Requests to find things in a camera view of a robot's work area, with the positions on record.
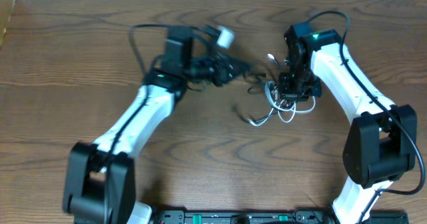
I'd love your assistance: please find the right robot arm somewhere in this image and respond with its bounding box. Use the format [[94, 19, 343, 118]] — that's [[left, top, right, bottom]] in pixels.
[[278, 22, 423, 223]]

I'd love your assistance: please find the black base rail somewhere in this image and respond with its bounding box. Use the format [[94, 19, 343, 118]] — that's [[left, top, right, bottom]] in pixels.
[[153, 209, 410, 224]]

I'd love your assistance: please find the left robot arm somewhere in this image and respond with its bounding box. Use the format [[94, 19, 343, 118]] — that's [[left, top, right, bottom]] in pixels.
[[63, 25, 250, 224]]

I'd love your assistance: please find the white usb cable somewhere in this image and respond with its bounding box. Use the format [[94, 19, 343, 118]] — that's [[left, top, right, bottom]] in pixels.
[[246, 53, 317, 127]]

